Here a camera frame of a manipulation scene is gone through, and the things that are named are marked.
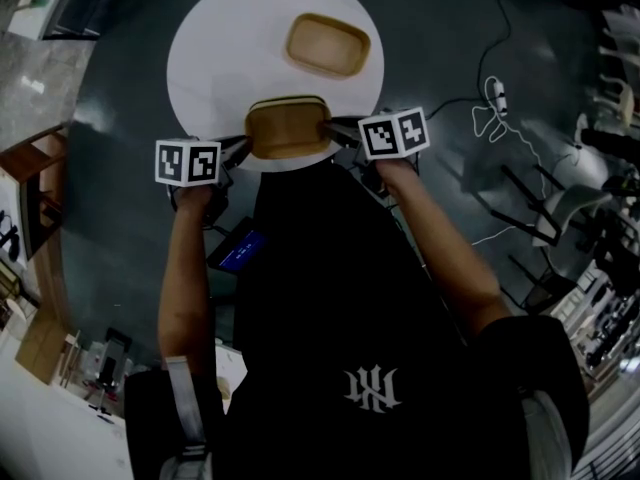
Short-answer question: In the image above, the person's right forearm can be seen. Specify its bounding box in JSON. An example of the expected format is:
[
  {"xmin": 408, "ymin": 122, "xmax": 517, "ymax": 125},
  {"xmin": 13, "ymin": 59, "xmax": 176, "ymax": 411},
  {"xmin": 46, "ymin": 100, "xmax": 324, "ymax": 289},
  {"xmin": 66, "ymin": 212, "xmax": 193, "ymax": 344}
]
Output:
[{"xmin": 374, "ymin": 160, "xmax": 511, "ymax": 342}]

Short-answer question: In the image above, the person's black shirt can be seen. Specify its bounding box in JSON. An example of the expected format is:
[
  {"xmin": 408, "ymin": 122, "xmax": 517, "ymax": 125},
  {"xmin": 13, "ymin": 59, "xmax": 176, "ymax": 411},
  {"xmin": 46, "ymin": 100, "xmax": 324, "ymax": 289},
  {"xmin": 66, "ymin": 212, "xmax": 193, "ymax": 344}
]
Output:
[{"xmin": 124, "ymin": 160, "xmax": 591, "ymax": 480}]

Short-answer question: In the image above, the grey shoulder strap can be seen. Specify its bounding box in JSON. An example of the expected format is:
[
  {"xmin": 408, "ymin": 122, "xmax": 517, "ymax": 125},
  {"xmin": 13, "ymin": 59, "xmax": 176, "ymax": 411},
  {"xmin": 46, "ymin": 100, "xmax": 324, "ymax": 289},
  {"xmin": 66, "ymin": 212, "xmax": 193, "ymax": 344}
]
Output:
[
  {"xmin": 519, "ymin": 387, "xmax": 576, "ymax": 480},
  {"xmin": 164, "ymin": 356, "xmax": 210, "ymax": 480}
]

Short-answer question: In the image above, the white chair with black legs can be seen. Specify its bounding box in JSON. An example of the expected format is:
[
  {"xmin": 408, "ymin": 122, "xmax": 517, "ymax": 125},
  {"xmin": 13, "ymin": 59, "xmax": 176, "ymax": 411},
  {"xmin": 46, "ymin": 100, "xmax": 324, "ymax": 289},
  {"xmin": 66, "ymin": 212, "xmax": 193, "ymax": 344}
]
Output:
[{"xmin": 492, "ymin": 164, "xmax": 615, "ymax": 249}]

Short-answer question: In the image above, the wooden desk with white top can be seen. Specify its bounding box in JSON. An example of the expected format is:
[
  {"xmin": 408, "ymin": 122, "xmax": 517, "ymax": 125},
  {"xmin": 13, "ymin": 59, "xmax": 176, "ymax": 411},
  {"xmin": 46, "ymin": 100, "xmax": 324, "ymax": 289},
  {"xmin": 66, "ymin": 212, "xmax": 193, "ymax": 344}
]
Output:
[{"xmin": 0, "ymin": 122, "xmax": 70, "ymax": 264}]

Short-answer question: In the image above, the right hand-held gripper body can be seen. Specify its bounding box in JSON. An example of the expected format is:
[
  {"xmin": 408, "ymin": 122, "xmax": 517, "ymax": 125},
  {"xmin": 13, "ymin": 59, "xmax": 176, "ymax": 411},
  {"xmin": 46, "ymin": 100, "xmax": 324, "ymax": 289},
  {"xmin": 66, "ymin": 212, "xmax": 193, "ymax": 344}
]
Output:
[{"xmin": 323, "ymin": 106, "xmax": 431, "ymax": 162}]

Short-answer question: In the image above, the white power strip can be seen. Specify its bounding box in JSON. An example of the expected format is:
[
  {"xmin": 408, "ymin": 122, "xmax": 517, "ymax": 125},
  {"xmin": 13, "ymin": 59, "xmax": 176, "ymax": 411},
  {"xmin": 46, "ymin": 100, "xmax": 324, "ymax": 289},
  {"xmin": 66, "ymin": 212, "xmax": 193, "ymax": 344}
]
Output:
[{"xmin": 492, "ymin": 80, "xmax": 509, "ymax": 117}]

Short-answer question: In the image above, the person's left forearm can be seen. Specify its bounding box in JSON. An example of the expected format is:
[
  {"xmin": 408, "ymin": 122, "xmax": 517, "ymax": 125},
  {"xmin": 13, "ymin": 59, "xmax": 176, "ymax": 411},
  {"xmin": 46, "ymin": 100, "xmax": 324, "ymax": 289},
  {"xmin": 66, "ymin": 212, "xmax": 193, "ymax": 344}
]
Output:
[{"xmin": 157, "ymin": 185, "xmax": 231, "ymax": 369}]

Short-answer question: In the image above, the round white table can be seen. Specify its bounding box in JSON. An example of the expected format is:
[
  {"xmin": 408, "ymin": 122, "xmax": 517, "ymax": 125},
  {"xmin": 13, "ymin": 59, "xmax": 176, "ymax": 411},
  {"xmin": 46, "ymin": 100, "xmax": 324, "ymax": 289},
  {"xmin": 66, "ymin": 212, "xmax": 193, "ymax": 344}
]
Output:
[{"xmin": 166, "ymin": 0, "xmax": 385, "ymax": 172}]

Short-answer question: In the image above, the black tablet with blue screen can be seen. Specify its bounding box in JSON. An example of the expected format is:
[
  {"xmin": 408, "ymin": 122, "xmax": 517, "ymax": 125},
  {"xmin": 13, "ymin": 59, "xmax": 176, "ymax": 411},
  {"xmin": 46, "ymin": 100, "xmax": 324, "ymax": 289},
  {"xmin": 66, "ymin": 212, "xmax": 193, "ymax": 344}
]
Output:
[{"xmin": 207, "ymin": 216, "xmax": 266, "ymax": 273}]

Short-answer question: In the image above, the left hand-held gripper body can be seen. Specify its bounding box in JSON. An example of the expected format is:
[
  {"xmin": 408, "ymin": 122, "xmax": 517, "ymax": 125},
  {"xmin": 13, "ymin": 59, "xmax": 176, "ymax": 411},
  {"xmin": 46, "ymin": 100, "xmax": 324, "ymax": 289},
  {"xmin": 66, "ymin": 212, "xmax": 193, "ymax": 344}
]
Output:
[{"xmin": 154, "ymin": 136, "xmax": 251, "ymax": 189}]

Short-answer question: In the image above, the steel table with white top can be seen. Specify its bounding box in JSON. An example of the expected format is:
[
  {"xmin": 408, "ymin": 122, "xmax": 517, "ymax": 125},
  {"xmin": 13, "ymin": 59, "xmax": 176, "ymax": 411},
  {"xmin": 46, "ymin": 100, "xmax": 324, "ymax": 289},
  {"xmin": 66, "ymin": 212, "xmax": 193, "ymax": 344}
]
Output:
[{"xmin": 9, "ymin": 0, "xmax": 101, "ymax": 42}]

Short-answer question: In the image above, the white wooden chair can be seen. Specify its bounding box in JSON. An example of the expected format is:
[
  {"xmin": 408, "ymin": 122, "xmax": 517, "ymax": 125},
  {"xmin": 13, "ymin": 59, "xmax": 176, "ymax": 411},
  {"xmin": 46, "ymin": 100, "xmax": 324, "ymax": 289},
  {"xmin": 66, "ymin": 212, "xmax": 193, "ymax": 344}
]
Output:
[{"xmin": 597, "ymin": 5, "xmax": 640, "ymax": 124}]

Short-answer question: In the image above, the black floor cable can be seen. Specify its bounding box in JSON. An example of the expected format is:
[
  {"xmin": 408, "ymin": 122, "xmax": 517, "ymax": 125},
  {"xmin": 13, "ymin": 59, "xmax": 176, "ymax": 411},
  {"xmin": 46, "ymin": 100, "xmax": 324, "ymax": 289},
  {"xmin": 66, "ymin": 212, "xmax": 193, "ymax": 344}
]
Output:
[{"xmin": 427, "ymin": 0, "xmax": 511, "ymax": 119}]

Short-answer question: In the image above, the white power cable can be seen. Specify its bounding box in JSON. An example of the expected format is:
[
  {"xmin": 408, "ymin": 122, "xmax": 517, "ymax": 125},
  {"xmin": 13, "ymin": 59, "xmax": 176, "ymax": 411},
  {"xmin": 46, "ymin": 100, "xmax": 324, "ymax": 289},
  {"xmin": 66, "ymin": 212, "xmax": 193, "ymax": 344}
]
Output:
[{"xmin": 471, "ymin": 75, "xmax": 551, "ymax": 179}]

